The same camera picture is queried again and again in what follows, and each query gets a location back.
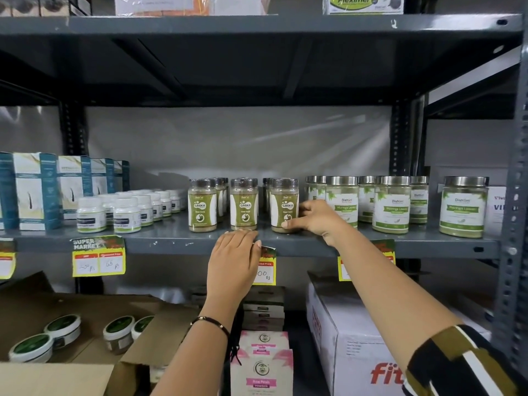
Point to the person's left hand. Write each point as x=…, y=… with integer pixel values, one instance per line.
x=231, y=268

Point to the person's right hand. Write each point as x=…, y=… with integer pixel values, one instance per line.
x=324, y=222

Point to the person's left thumb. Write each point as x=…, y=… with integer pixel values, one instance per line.
x=256, y=251

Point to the person's right thumb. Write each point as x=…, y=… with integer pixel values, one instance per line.
x=295, y=224

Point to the yellow price tag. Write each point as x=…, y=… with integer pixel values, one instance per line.
x=99, y=257
x=5, y=259
x=267, y=270
x=385, y=249

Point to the olive label powder jar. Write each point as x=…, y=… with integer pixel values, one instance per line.
x=282, y=202

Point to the person's left forearm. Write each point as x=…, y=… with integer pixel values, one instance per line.
x=198, y=350

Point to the person's right forearm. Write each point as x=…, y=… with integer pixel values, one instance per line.
x=387, y=296

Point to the dark flat box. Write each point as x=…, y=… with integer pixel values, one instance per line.
x=264, y=324
x=264, y=312
x=264, y=295

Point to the group of dark lid jars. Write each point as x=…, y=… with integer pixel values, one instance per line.
x=202, y=206

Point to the pink white powder box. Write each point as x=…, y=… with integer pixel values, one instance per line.
x=262, y=375
x=264, y=341

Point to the row of silver lid jars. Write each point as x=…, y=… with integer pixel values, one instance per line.
x=390, y=210

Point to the cluster of small white bottles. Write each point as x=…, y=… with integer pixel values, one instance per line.
x=126, y=214

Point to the green lid white tub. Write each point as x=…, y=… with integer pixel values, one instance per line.
x=142, y=325
x=31, y=348
x=64, y=327
x=118, y=332

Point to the large white shipping carton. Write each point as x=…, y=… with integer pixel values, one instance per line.
x=350, y=350

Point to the teal white carton box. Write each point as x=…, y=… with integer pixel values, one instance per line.
x=6, y=189
x=35, y=189
x=74, y=181
x=122, y=175
x=102, y=175

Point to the open brown cardboard box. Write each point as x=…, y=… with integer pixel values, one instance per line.
x=82, y=305

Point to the grey metal shelving rack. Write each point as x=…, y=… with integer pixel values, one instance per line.
x=264, y=26

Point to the white box red print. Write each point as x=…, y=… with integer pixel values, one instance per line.
x=495, y=210

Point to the striped olive black sleeve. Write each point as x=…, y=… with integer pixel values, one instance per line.
x=458, y=362

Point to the green white product box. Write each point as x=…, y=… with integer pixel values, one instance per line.
x=363, y=4

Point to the plastic wrapped package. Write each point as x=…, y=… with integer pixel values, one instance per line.
x=189, y=4

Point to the dark brown product box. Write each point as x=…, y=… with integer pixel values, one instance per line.
x=25, y=6
x=5, y=6
x=54, y=4
x=80, y=4

